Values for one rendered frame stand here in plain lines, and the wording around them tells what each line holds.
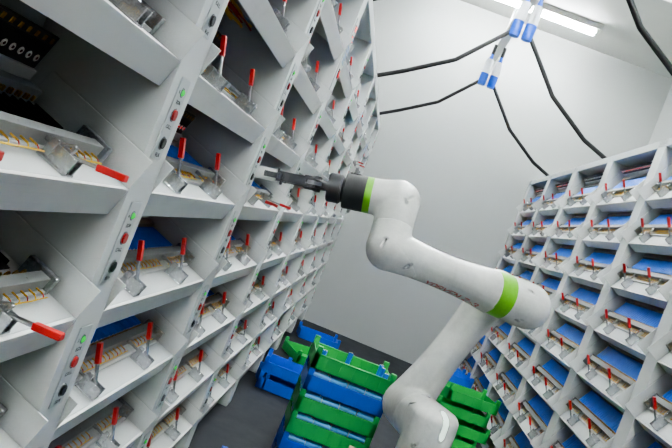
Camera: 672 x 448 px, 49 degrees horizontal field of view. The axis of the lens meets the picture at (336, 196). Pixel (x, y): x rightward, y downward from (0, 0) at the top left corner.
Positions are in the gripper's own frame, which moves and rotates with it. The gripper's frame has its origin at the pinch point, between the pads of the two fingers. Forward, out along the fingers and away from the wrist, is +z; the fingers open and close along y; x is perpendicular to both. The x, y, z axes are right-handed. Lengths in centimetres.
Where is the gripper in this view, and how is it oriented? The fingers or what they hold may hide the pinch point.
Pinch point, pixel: (265, 173)
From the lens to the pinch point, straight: 187.9
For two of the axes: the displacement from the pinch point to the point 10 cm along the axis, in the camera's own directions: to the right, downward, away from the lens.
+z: -9.7, -2.1, 1.0
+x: -2.1, 9.8, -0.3
